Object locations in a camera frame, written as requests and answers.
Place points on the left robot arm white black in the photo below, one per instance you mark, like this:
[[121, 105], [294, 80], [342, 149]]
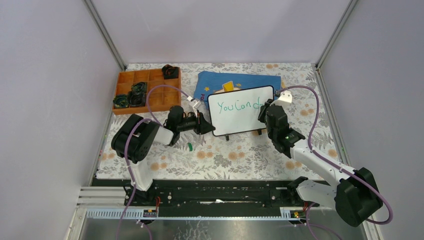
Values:
[[134, 139]]

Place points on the dark rolled sock with green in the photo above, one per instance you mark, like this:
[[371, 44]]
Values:
[[139, 88]]

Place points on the blue cartoon print cloth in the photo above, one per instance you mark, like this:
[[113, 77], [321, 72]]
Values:
[[213, 82]]

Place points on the blue green rolled sock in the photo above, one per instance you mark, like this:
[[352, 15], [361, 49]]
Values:
[[120, 101]]

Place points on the slotted grey cable duct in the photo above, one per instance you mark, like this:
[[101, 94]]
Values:
[[191, 213]]

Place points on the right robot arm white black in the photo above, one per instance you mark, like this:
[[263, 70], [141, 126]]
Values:
[[352, 193]]

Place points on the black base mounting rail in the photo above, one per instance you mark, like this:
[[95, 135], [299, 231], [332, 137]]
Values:
[[234, 194]]

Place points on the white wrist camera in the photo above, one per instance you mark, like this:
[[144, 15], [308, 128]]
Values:
[[284, 100], [194, 103]]

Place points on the dark rolled sock with orange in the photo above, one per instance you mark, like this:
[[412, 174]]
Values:
[[170, 72]]

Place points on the black rolled sock middle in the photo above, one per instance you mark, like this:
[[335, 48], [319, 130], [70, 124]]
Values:
[[136, 99]]

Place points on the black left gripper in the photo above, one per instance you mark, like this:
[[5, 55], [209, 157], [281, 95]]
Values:
[[202, 126]]

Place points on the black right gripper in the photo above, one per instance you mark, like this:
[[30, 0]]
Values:
[[263, 110]]

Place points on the aluminium frame post left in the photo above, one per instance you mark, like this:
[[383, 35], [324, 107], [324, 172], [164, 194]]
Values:
[[97, 19]]

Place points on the white board with black frame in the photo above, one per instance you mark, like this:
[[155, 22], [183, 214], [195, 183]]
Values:
[[237, 111]]

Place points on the aluminium frame post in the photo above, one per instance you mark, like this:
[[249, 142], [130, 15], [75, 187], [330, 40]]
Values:
[[326, 101], [97, 19]]

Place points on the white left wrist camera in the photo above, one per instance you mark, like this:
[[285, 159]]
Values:
[[194, 103]]

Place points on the aluminium frame post right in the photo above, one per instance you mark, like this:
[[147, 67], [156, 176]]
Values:
[[326, 101]]

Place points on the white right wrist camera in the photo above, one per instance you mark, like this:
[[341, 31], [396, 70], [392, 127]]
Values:
[[284, 100]]

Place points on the wooden compartment tray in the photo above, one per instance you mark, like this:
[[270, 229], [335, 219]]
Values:
[[161, 94]]

